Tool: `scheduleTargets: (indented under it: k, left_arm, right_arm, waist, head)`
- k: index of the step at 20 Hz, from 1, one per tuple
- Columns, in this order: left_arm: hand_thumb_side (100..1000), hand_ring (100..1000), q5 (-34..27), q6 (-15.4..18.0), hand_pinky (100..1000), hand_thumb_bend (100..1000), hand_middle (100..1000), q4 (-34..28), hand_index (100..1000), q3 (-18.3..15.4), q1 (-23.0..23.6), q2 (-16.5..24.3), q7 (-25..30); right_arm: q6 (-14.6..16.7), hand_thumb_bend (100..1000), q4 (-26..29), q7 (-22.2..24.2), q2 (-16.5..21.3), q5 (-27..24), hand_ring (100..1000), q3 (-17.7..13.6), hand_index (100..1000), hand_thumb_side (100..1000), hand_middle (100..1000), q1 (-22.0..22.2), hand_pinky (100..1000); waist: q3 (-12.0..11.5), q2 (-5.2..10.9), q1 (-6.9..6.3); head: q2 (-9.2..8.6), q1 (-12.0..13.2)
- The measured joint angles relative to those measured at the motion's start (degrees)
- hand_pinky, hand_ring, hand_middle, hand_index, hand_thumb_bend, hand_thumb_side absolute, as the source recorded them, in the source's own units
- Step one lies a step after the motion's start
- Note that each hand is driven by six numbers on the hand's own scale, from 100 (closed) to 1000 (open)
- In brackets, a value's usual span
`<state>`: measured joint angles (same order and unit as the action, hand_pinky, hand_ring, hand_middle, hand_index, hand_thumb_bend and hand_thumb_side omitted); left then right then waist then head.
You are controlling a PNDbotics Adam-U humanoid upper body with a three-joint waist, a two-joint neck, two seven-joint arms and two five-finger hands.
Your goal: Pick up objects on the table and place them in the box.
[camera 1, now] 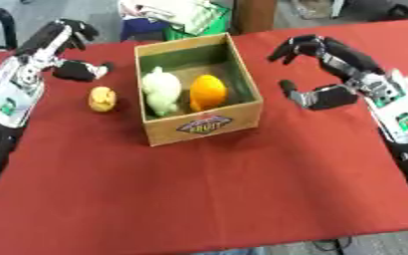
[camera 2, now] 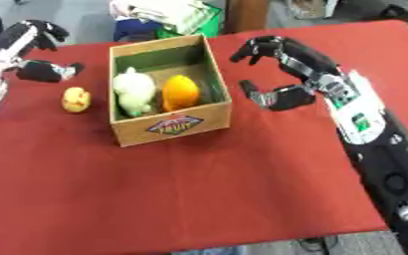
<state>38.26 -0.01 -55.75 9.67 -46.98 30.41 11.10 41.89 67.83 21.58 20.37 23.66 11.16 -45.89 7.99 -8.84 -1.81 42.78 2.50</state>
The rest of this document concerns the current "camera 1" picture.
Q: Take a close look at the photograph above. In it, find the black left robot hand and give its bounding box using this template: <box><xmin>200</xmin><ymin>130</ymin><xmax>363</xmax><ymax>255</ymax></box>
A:
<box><xmin>14</xmin><ymin>18</ymin><xmax>115</xmax><ymax>83</ymax></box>

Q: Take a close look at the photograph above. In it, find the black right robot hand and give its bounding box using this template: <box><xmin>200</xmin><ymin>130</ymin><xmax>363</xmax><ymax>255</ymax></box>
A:
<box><xmin>267</xmin><ymin>34</ymin><xmax>385</xmax><ymax>111</ymax></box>

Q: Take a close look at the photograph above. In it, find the tan cardboard box green inside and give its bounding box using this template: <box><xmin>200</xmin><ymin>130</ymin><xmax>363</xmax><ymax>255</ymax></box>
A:
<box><xmin>132</xmin><ymin>32</ymin><xmax>266</xmax><ymax>147</ymax></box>

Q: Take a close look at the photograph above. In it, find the black chair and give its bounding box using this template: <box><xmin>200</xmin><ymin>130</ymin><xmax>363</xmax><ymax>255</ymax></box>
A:
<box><xmin>0</xmin><ymin>6</ymin><xmax>20</xmax><ymax>52</ymax></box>

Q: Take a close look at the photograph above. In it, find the yellow toy fruit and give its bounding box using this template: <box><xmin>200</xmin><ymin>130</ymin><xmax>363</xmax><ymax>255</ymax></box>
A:
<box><xmin>87</xmin><ymin>86</ymin><xmax>119</xmax><ymax>113</ymax></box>

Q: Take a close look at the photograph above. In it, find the pale green soft toy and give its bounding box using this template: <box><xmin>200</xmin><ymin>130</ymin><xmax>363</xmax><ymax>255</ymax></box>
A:
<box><xmin>139</xmin><ymin>66</ymin><xmax>183</xmax><ymax>118</ymax></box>

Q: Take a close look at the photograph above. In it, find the orange toy fruit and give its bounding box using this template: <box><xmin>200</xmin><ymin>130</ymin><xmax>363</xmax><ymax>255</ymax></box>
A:
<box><xmin>188</xmin><ymin>74</ymin><xmax>229</xmax><ymax>113</ymax></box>

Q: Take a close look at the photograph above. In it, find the green bag with white cloth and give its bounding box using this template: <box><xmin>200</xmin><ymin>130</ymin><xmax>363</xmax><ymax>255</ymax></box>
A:
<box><xmin>116</xmin><ymin>0</ymin><xmax>232</xmax><ymax>41</ymax></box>

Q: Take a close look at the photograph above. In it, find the brown wooden post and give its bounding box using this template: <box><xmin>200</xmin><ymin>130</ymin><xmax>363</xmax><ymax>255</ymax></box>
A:
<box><xmin>233</xmin><ymin>0</ymin><xmax>280</xmax><ymax>35</ymax></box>

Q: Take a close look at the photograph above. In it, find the black cable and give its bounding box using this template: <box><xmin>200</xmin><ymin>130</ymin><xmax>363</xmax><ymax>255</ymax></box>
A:
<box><xmin>309</xmin><ymin>236</ymin><xmax>354</xmax><ymax>252</ymax></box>

